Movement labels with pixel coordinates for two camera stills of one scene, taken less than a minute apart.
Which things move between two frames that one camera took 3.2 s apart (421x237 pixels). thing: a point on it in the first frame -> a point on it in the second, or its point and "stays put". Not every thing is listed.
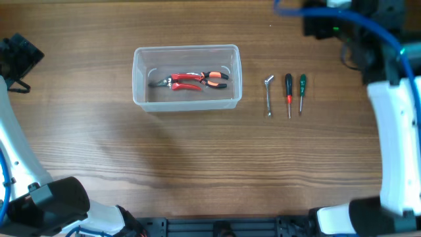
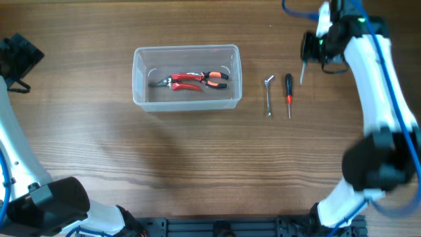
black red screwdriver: (289, 90) stays put
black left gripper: (25, 53) stays put
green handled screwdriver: (302, 89) -> (302, 73)
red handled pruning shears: (171, 81) stays put
